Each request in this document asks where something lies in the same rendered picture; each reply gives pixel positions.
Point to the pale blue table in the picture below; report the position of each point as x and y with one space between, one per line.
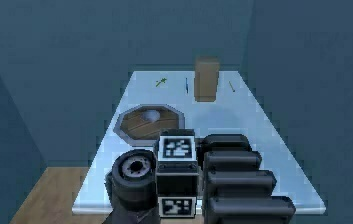
244 126

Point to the blue pen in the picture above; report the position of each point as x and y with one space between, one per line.
186 86

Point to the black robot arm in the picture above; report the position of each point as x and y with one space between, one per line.
237 186

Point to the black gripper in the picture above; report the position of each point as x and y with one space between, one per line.
134 181

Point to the brown octagonal wooden tray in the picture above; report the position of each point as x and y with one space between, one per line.
140 128

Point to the small white round object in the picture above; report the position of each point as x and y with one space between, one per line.
150 115

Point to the tan upright box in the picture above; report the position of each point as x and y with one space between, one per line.
206 78

